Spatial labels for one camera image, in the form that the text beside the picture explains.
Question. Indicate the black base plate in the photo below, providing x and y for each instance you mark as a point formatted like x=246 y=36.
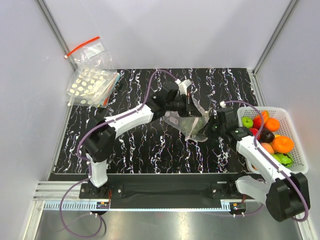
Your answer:
x=164 y=192

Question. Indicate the peach fruit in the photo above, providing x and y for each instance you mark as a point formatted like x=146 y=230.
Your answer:
x=268 y=147

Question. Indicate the red apple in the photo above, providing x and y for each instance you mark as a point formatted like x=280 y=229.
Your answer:
x=255 y=132

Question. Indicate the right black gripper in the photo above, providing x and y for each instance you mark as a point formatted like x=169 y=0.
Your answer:
x=207 y=128

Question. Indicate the green netted melon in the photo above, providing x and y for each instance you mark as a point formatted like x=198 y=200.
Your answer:
x=192 y=125

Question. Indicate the white plastic basket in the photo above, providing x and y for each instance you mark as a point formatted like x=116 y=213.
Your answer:
x=286 y=128

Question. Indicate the red zipper clear bag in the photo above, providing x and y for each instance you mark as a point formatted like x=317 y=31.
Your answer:
x=91 y=53

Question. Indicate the red orange mango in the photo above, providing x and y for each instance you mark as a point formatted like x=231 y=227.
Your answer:
x=259 y=121

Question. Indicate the dark purple fruit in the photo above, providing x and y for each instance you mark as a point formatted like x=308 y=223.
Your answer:
x=266 y=136

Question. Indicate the green apple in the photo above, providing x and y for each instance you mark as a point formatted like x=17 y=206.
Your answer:
x=247 y=122

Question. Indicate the green watermelon toy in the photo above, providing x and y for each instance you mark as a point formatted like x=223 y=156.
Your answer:
x=284 y=159

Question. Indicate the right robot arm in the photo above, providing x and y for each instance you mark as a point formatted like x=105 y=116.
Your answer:
x=284 y=193

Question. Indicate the pink zipper clear bag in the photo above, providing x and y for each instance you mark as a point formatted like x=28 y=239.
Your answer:
x=173 y=119

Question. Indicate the orange fruit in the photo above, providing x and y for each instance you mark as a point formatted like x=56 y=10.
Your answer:
x=272 y=124
x=282 y=144

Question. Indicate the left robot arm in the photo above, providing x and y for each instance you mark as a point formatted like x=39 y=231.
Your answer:
x=99 y=142

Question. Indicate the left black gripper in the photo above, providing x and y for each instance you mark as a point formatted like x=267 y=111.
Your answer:
x=190 y=108

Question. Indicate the dotted clear bag stack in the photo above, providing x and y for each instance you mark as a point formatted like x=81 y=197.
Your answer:
x=92 y=86

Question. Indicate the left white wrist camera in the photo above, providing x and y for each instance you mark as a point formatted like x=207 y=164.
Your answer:
x=184 y=87

